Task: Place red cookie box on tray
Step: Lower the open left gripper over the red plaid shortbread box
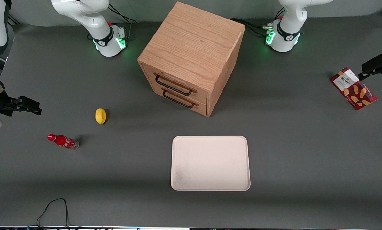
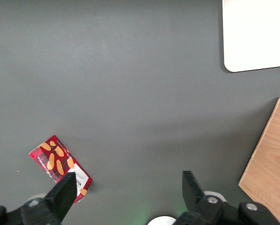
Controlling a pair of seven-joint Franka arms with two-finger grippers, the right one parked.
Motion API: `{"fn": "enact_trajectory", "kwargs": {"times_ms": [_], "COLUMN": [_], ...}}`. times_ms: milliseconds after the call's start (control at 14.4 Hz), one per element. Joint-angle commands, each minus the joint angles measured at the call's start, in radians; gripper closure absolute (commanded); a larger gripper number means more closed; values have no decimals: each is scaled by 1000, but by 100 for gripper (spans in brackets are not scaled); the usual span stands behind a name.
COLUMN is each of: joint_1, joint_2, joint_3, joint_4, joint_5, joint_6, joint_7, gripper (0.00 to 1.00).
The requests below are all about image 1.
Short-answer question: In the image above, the black left arm base cable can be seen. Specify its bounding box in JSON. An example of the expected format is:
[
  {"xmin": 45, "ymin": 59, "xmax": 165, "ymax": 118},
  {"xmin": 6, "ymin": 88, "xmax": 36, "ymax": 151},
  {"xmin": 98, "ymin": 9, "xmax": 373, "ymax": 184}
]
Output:
[{"xmin": 229, "ymin": 18, "xmax": 276, "ymax": 37}]

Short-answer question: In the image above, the thin black looped cable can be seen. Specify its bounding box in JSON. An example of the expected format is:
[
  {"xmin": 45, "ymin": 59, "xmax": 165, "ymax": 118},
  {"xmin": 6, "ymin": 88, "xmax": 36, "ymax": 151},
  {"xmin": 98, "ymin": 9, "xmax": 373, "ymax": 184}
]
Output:
[{"xmin": 26, "ymin": 198, "xmax": 84, "ymax": 229}]

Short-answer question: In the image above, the black right arm base cable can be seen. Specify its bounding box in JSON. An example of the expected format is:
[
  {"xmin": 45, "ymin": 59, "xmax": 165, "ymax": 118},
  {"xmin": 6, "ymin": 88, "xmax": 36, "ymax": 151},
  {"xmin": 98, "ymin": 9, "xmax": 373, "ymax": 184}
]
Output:
[{"xmin": 108, "ymin": 4, "xmax": 139, "ymax": 40}]

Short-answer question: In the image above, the wooden drawer front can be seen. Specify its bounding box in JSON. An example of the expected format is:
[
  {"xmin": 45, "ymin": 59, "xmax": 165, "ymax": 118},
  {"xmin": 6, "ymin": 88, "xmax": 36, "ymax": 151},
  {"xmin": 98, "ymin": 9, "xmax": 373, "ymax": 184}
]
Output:
[
  {"xmin": 160, "ymin": 87, "xmax": 208, "ymax": 116},
  {"xmin": 144, "ymin": 65, "xmax": 208, "ymax": 103}
]

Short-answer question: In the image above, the red tartan shortbread cookie box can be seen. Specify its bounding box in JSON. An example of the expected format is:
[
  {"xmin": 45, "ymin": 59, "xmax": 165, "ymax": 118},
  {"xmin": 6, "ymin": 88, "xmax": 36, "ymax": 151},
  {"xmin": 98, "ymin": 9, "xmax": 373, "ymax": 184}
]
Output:
[{"xmin": 330, "ymin": 67, "xmax": 378, "ymax": 111}]

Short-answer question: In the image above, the red cola bottle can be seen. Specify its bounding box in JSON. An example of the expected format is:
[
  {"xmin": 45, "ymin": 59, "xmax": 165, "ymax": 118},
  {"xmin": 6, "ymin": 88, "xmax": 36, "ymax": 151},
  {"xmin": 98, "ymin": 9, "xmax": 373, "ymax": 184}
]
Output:
[{"xmin": 47, "ymin": 134, "xmax": 80, "ymax": 150}]

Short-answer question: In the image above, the cream plastic tray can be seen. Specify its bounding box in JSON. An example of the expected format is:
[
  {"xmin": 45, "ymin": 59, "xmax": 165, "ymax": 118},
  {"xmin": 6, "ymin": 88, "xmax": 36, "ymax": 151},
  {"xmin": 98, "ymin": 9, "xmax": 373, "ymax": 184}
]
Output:
[{"xmin": 171, "ymin": 135, "xmax": 251, "ymax": 192}]

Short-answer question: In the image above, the black arm base cable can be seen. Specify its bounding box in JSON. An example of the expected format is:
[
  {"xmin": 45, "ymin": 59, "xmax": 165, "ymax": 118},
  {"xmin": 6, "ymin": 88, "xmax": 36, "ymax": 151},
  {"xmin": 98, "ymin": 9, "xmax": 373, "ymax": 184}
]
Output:
[
  {"xmin": 229, "ymin": 18, "xmax": 276, "ymax": 37},
  {"xmin": 108, "ymin": 4, "xmax": 139, "ymax": 40}
]

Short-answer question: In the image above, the black metal drawer handle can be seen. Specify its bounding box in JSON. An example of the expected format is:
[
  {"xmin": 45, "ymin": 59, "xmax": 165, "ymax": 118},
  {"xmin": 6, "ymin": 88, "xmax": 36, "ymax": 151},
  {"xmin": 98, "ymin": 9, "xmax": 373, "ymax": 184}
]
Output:
[
  {"xmin": 162, "ymin": 90, "xmax": 195, "ymax": 109},
  {"xmin": 155, "ymin": 74, "xmax": 193, "ymax": 96}
]

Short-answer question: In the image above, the wooden two-drawer cabinet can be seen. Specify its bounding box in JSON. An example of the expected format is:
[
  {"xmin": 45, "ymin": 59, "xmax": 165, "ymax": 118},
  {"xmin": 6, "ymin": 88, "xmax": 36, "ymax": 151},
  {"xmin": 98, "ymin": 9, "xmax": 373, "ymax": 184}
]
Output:
[{"xmin": 137, "ymin": 1, "xmax": 246, "ymax": 118}]

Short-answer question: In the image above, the yellow lemon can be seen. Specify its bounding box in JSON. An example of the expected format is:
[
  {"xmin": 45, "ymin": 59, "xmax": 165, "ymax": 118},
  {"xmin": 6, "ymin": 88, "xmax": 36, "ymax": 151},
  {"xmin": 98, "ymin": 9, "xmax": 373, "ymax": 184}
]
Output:
[{"xmin": 95, "ymin": 108, "xmax": 107, "ymax": 124}]

